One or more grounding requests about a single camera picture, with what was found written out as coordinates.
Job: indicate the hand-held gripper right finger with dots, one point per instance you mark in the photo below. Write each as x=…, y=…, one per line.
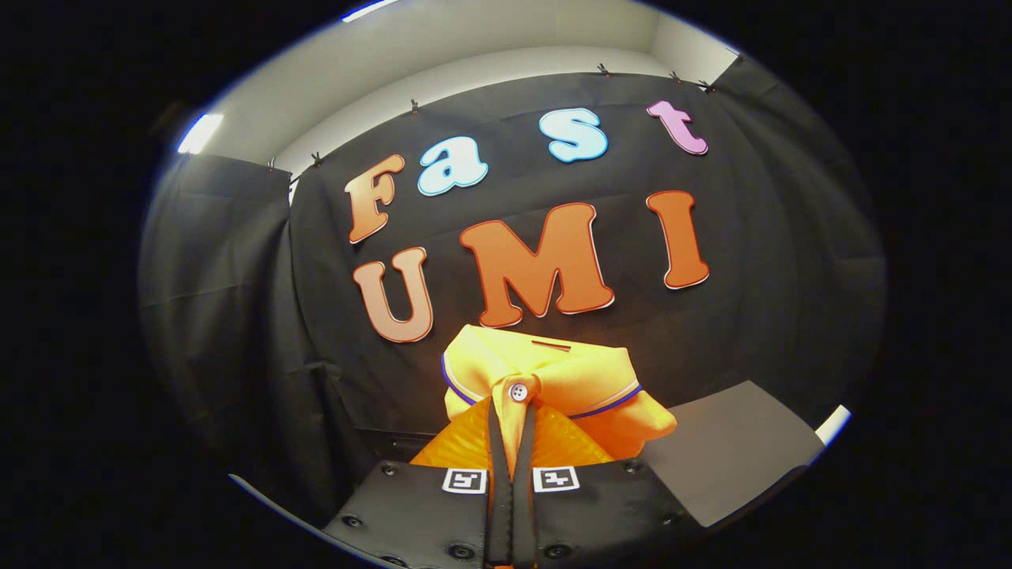
x=609, y=514

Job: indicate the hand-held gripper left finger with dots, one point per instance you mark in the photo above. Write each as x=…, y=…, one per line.
x=411, y=514

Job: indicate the yellow polo shirt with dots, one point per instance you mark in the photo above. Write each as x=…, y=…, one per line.
x=569, y=371

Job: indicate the grey drawer cabinet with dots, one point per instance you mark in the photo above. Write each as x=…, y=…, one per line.
x=735, y=450

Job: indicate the black backdrop cloth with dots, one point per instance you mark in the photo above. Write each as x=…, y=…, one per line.
x=316, y=276

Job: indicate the row of small cloth clips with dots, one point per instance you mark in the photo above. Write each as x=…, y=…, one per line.
x=413, y=106

